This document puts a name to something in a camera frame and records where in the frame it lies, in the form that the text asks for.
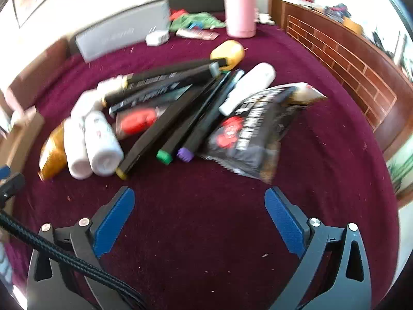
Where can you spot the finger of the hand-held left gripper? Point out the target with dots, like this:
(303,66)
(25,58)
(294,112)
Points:
(11,183)

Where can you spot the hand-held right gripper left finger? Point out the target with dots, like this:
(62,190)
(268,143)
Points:
(114,219)

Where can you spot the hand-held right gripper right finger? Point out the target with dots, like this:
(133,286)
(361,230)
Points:
(285,222)

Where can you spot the cardboard box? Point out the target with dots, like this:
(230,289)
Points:
(21,139)

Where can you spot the yellow snack packet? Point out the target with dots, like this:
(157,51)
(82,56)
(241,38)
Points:
(51,156)

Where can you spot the white bottle red label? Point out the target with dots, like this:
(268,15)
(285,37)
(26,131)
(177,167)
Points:
(102,143)

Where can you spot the black snack packet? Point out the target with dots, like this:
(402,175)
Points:
(255,132)

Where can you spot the black marker white print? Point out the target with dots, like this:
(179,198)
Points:
(138,102)

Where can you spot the white spray bottle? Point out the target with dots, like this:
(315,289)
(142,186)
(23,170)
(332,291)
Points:
(250,87)

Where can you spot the teal cartoon tissue pack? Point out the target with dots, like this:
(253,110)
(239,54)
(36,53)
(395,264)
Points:
(179,93)

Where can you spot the red item clear packet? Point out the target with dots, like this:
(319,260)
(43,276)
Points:
(138,121)

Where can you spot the brown armchair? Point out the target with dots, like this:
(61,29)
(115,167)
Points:
(35,67)

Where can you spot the black marker green cap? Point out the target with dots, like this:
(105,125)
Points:
(190,126)

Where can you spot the black marker purple cap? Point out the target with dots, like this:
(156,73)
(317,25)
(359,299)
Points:
(209,119)

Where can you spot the wooden panelled cabinet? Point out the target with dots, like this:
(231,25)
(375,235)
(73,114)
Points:
(338,55)

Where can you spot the grey long box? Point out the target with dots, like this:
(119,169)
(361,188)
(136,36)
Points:
(122,35)

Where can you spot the small white adapter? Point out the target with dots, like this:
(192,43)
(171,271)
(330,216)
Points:
(157,37)

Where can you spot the pink flat packet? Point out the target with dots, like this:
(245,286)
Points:
(196,34)

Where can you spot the red plastic item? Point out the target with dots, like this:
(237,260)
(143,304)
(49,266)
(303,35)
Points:
(176,14)

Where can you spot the pink bottle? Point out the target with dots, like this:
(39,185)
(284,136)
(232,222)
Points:
(240,6)

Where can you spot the black sofa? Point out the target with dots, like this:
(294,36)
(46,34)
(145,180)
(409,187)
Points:
(196,0)

